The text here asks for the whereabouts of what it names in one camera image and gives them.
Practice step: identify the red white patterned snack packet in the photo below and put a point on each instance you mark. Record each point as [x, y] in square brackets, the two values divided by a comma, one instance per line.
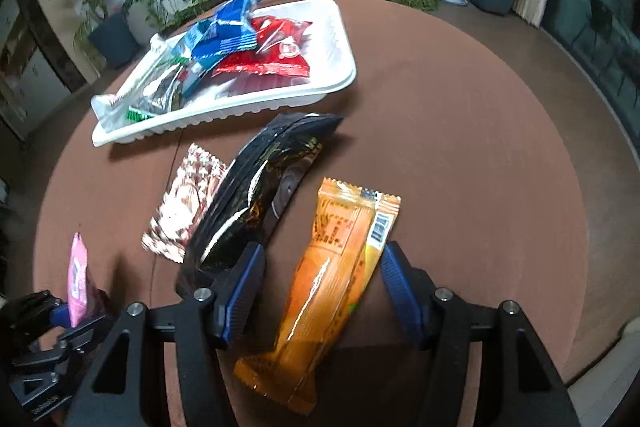
[185, 202]

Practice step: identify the white glass-door cabinet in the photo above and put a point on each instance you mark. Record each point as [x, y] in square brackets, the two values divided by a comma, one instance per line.
[30, 67]

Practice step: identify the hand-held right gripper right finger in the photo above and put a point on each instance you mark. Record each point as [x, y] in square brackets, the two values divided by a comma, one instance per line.
[402, 297]

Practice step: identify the black outdoor chair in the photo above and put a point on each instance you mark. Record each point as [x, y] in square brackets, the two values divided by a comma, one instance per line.
[602, 17]

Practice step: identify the light blue snack packet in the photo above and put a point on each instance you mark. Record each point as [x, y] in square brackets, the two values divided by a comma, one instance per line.
[192, 67]

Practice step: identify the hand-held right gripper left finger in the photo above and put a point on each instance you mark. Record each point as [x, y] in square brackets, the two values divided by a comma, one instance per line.
[240, 292]

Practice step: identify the orange snack packet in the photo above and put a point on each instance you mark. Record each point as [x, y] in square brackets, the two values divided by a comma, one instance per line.
[325, 287]

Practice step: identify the dark blue snack packet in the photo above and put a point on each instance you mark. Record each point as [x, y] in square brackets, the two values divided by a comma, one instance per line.
[227, 32]

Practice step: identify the white plastic tray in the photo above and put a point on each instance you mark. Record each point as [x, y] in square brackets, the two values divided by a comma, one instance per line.
[330, 67]

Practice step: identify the long white snack packet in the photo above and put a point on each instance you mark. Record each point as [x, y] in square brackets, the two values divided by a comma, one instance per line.
[112, 104]

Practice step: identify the pink snack packet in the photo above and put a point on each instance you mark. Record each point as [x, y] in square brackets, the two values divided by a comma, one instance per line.
[77, 272]

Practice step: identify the round brown table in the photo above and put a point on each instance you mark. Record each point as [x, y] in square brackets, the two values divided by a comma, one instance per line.
[475, 157]

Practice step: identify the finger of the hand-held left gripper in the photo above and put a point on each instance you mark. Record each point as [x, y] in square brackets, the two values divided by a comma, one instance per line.
[75, 339]
[61, 314]

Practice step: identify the silver green snack packet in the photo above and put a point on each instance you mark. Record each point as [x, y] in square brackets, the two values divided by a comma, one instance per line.
[160, 92]

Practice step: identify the white ribbed planter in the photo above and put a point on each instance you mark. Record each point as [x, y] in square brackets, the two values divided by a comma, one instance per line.
[142, 24]

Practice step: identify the black snack packet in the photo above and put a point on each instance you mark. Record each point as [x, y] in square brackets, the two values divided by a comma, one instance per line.
[260, 187]

